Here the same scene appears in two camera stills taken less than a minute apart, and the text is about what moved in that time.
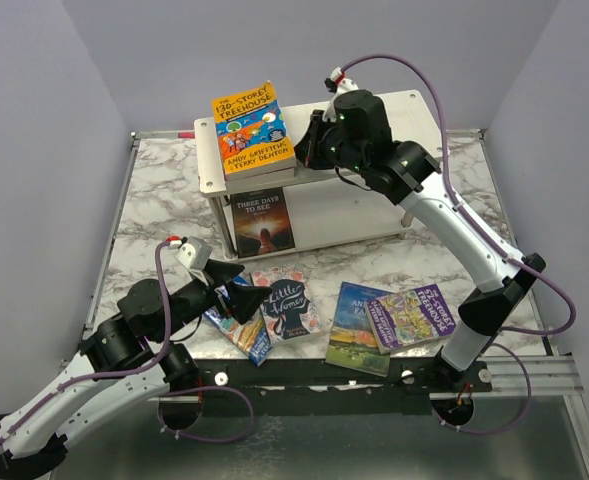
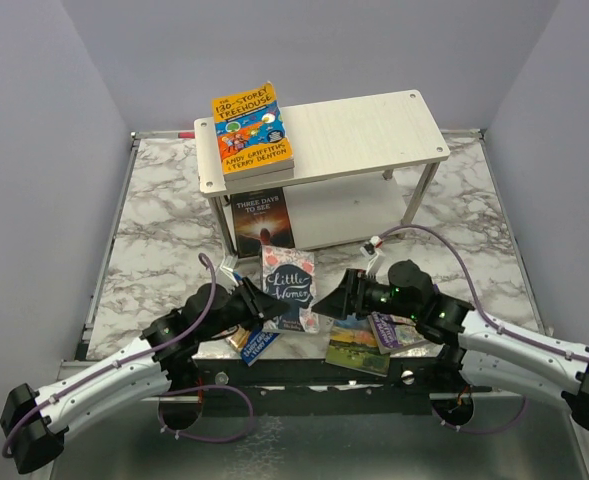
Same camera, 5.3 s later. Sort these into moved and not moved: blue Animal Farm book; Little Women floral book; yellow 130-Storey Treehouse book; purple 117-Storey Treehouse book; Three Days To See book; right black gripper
Moved: Little Women floral book; right black gripper
Not moved: purple 117-Storey Treehouse book; Three Days To See book; blue Animal Farm book; yellow 130-Storey Treehouse book
